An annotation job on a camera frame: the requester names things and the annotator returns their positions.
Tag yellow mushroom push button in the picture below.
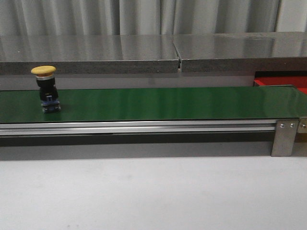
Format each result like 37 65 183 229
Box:
31 66 61 114

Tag grey stone slab left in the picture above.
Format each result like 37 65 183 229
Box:
0 35 179 75

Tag grey stone slab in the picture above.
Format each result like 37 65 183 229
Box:
0 35 179 75
173 32 307 72

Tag grey stone slab right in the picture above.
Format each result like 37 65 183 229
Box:
173 32 307 72

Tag green conveyor belt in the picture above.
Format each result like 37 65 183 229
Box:
0 86 307 123

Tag red plastic tray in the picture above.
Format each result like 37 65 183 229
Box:
254 76 307 94

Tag grey curtain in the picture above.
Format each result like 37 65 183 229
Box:
0 0 280 35

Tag aluminium conveyor frame rail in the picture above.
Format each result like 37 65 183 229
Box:
0 119 277 136

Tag steel conveyor support bracket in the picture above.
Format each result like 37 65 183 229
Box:
271 117 307 157

